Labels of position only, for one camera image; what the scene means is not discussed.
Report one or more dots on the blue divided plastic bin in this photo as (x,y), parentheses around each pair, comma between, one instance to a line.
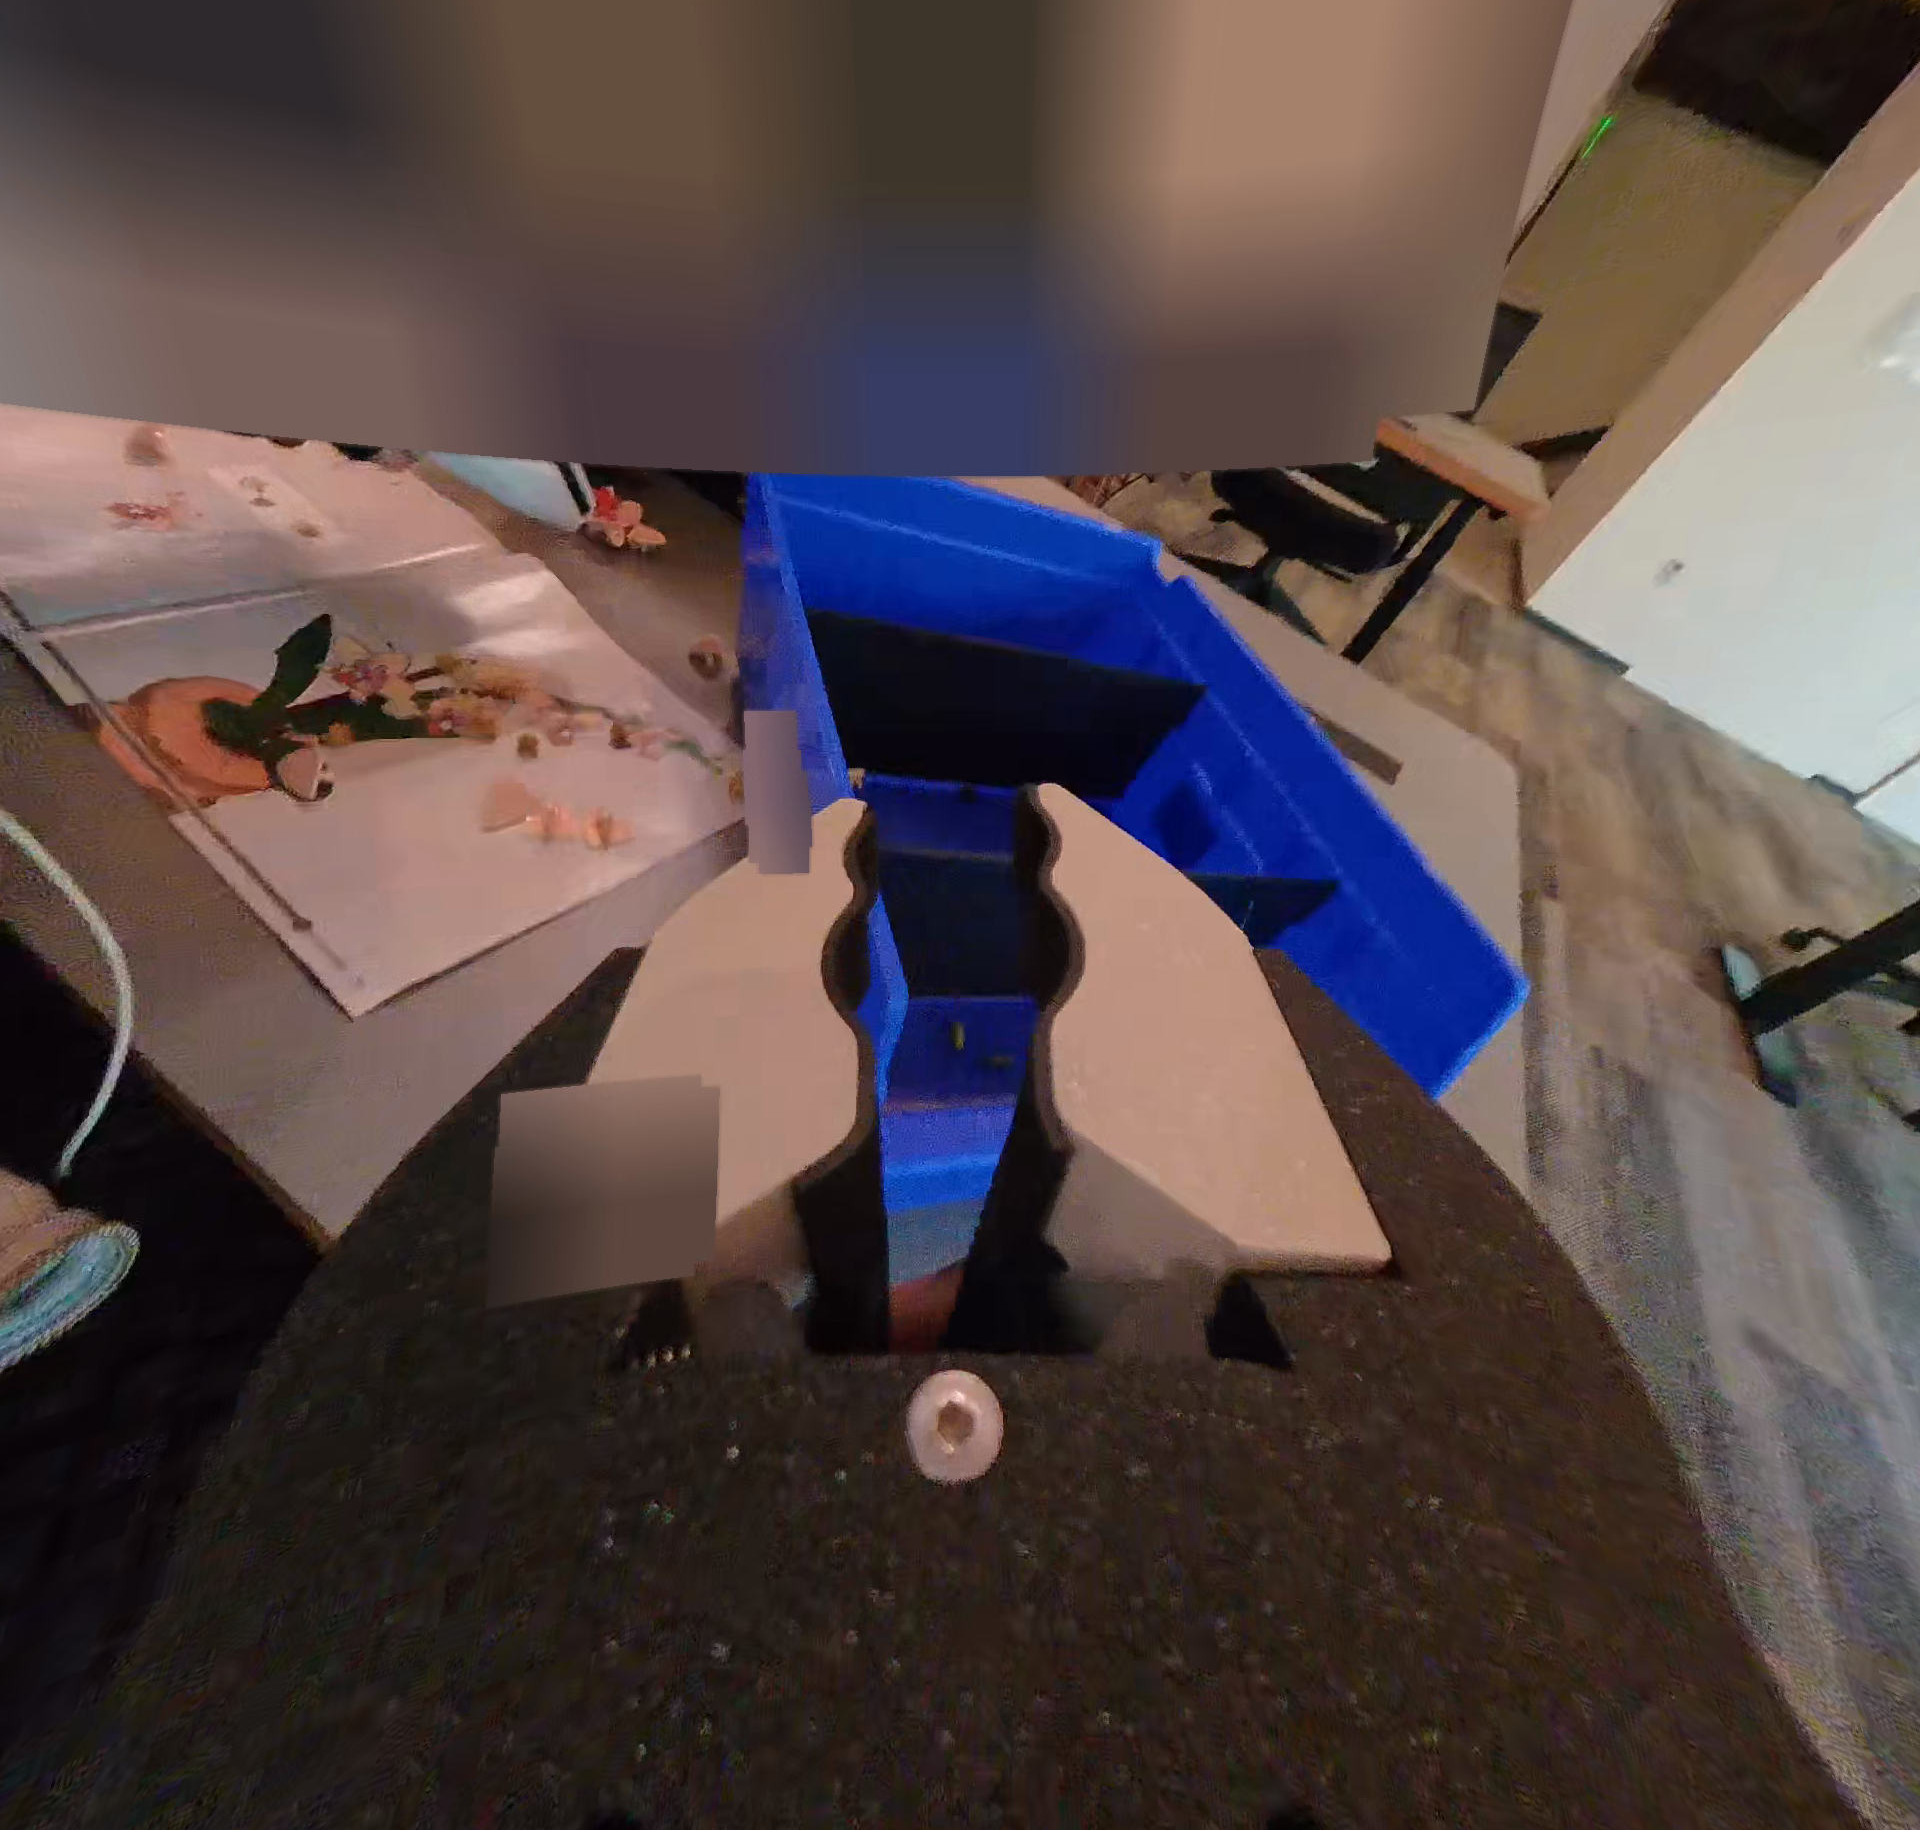
(1321,885)

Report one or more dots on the black office chair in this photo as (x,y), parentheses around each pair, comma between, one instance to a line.
(1306,525)

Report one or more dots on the grey desk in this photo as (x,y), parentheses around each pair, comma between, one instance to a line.
(300,1081)

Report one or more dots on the wooden top side table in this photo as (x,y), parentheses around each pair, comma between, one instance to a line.
(1463,457)

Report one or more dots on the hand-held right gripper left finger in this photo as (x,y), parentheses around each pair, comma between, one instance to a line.
(736,1021)

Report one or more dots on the orchid instruction booklet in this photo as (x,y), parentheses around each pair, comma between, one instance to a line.
(421,870)

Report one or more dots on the black metal stand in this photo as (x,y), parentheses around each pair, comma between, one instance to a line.
(1823,968)

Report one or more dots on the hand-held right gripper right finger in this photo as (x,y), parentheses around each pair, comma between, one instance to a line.
(1186,1081)

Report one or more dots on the red and white toy flower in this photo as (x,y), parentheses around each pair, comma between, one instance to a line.
(623,517)

